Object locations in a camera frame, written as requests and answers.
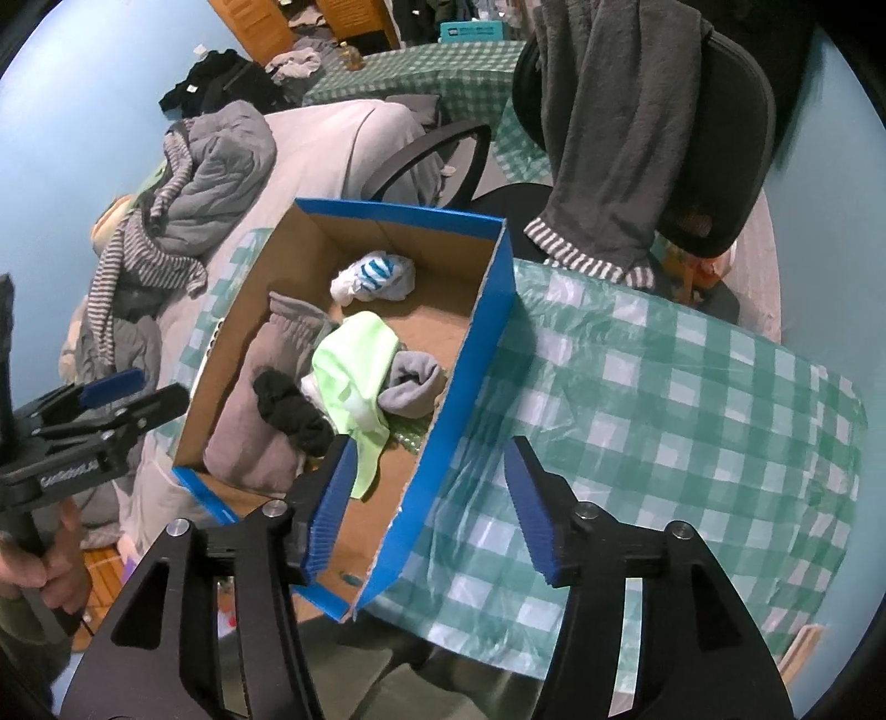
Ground person's left hand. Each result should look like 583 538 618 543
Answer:
0 497 92 617

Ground green knitted cloth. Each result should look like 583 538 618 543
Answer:
391 425 435 456

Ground white blue-striped sock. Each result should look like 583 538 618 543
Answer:
329 249 416 309

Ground bed with beige cover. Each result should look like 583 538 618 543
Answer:
59 99 447 548

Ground dark grey pillow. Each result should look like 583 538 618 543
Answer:
388 93 444 129

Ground grey clothes pile on bed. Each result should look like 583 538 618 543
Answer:
73 100 278 389

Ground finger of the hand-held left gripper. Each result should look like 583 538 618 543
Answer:
14 369 146 434
31 385 189 458

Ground black sock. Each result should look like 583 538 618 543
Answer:
251 369 337 458

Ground neon green sock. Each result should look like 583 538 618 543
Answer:
311 311 403 501

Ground blue-edged cardboard box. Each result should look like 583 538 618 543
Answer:
171 198 517 624

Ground light grey sock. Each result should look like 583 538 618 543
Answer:
377 349 445 420

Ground wooden cabinet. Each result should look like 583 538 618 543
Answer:
208 0 403 53

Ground black clothes pile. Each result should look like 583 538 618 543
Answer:
158 50 292 119

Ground green checkered tablecloth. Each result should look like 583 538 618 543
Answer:
302 40 548 188
159 225 869 683

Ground black office chair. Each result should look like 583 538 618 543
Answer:
360 28 776 257

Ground grey white striped garment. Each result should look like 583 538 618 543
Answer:
86 117 209 361

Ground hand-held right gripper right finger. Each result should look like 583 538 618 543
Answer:
504 436 795 720

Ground grey white clothes pile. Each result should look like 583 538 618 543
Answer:
266 42 326 80

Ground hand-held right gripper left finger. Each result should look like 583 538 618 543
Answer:
65 436 359 720

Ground teal plastic basket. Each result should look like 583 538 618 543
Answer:
439 20 506 44

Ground yellow green plush toy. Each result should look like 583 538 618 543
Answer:
90 194 136 243

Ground grey sweatpants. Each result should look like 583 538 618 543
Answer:
203 291 340 494

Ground grey garment with striped cuffs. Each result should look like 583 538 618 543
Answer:
524 0 714 290

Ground orange yellow toy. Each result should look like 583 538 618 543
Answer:
651 232 735 306

